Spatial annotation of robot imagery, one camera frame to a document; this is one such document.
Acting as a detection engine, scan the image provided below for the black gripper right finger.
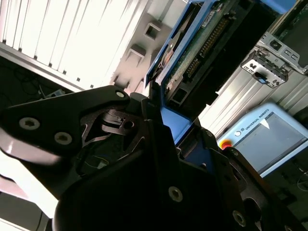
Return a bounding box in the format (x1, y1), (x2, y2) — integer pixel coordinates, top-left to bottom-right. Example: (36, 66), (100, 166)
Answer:
(196, 119), (306, 231)

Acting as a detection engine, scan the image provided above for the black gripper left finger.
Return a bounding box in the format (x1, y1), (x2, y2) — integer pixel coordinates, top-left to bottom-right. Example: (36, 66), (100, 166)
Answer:
(0, 85), (192, 216)

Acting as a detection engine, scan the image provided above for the hard disk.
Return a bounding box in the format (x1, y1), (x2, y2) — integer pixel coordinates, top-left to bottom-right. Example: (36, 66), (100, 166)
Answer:
(145, 0), (297, 175)

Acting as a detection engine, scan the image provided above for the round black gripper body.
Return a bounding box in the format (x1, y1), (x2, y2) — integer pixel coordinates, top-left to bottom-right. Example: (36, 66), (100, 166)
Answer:
(51, 154), (231, 231)

